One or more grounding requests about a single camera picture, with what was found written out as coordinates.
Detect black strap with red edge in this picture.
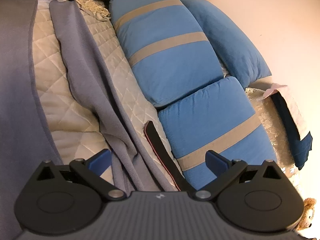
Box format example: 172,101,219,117
144,120,195,193

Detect grey-blue sweatpants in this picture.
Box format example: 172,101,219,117
0,0,182,240

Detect cream lace trimmed cover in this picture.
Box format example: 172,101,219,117
75,0,112,22

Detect plain blue pillow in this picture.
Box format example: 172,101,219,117
179,0,273,88

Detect cream quilted bedspread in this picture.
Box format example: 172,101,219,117
30,0,185,193

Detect blue pillow with beige stripes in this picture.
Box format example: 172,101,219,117
109,0,224,109
157,76,278,190

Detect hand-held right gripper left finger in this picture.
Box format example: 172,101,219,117
37,149,126,201

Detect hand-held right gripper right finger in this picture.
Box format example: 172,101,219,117
194,150,283,201

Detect brown stuffed toy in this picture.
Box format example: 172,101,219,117
297,197,318,230

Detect cream lace cloth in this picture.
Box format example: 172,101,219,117
245,86,300,180

